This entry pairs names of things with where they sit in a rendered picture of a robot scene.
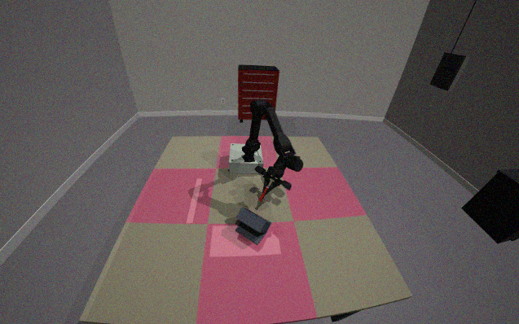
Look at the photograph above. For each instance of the dark grey panel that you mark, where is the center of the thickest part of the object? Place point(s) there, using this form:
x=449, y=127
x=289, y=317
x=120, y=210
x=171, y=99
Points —
x=253, y=226

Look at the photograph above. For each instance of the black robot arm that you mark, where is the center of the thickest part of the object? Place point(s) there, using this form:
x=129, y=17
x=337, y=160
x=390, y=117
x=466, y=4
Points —
x=281, y=141

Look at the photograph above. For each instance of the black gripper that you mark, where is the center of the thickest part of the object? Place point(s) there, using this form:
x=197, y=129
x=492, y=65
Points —
x=277, y=182

